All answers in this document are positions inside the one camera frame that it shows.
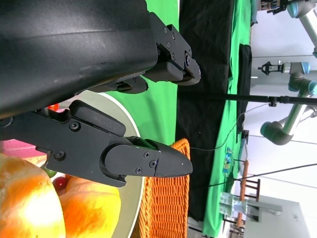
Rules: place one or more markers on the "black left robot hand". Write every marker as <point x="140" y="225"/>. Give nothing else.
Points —
<point x="74" y="49"/>

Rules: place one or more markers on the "pink striped cake slice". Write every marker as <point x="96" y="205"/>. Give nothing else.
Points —
<point x="17" y="148"/>

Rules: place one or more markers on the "chocolate cake slice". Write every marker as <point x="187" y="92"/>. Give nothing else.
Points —
<point x="60" y="184"/>

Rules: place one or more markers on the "twisted striped bread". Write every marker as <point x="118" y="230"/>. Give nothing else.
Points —
<point x="27" y="198"/>

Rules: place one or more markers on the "long orange bread loaf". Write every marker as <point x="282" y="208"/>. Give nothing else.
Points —
<point x="91" y="208"/>

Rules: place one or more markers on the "pale green bowl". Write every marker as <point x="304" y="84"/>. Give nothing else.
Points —
<point x="131" y="203"/>

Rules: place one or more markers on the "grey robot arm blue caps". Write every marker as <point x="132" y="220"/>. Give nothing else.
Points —
<point x="307" y="19"/>

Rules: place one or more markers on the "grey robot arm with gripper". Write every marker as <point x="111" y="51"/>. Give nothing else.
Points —
<point x="275" y="131"/>

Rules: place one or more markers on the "orange wicker basket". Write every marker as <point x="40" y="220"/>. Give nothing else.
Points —
<point x="168" y="203"/>

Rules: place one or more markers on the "black backdrop cloth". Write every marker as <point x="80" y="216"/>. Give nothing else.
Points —
<point x="203" y="119"/>

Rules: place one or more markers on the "green backdrop cloth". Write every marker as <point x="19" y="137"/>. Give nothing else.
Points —
<point x="241" y="24"/>

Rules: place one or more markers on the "black tripod pole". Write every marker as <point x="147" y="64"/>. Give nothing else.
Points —
<point x="247" y="97"/>

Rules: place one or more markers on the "green white carton stack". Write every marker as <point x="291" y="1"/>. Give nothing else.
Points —
<point x="230" y="203"/>

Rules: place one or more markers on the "wooden chair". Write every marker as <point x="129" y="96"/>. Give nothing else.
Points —
<point x="252" y="191"/>

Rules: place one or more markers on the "grey desk panel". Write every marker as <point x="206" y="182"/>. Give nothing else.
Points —
<point x="280" y="218"/>

